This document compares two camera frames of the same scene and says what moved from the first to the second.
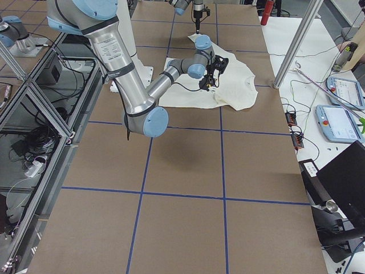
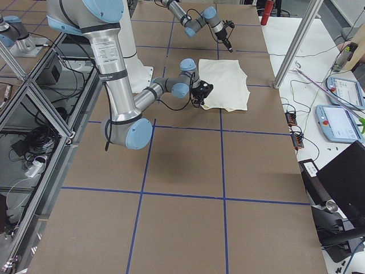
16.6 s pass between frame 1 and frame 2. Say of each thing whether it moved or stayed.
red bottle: stayed
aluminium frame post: stayed
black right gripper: moved
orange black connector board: stayed
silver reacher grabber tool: stayed
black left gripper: moved
